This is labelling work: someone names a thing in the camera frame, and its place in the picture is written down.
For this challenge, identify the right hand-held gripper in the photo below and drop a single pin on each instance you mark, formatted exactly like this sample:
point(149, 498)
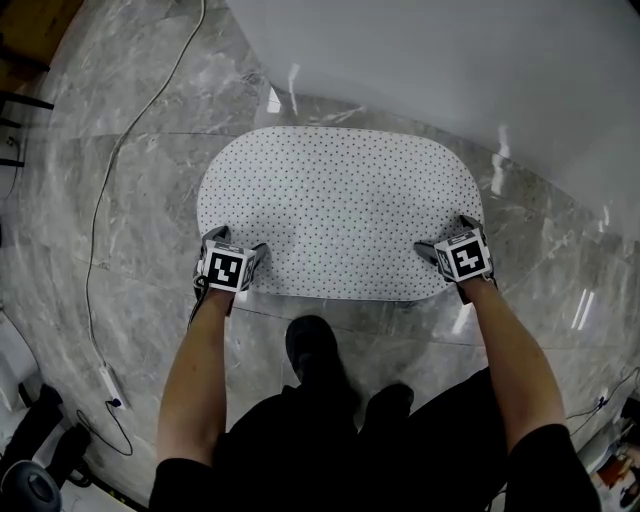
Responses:
point(466, 259)

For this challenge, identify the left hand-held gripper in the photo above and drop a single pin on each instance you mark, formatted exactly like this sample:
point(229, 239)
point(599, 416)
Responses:
point(224, 267)

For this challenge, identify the white dotted bath mat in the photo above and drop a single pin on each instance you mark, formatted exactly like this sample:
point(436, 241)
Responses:
point(340, 210)

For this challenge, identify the person's left forearm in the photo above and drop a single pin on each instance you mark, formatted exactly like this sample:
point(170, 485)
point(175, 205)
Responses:
point(192, 385)

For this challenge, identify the person's right forearm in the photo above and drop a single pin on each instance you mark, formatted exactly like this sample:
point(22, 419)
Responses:
point(515, 370)

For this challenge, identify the person's black left shoe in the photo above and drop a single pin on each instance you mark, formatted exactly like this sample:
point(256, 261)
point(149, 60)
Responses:
point(312, 345)

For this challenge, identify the person's black shoe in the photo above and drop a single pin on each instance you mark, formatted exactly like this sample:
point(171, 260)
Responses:
point(390, 402)
point(312, 345)

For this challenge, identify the person's black right shoe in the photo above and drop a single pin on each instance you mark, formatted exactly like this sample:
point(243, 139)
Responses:
point(390, 402)

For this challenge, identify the white power strip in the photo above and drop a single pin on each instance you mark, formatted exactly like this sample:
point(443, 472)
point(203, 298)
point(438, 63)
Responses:
point(113, 386)

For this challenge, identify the person's black clothing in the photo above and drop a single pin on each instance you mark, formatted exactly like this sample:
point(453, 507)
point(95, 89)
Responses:
point(350, 460)

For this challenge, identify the black stand base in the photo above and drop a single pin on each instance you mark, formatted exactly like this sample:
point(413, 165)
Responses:
point(45, 435)

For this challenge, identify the round black device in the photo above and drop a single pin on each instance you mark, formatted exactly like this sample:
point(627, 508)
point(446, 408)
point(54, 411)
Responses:
point(30, 487)

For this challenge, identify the wooden shelf with black frame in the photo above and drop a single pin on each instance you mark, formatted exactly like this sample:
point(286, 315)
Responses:
point(30, 30)

